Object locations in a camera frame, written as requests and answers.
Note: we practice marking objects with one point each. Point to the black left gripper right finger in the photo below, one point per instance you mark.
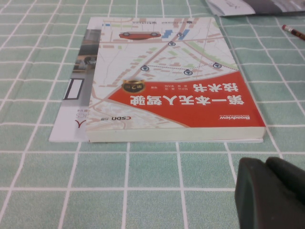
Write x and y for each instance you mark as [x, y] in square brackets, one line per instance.
[290, 174]

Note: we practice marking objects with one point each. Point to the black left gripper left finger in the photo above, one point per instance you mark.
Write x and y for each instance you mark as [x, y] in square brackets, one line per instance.
[259, 202]

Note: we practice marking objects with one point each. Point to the green checked tablecloth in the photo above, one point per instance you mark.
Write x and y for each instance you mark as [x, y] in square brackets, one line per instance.
[119, 186]

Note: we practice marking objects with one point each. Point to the red striped pencil with eraser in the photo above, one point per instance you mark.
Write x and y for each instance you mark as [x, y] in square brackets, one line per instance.
[294, 31]

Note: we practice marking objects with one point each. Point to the red map cover book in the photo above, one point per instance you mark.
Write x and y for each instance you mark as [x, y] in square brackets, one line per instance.
[166, 71]

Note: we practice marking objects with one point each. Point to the thin white photo brochure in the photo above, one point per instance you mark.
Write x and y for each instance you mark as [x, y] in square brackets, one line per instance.
[69, 119]

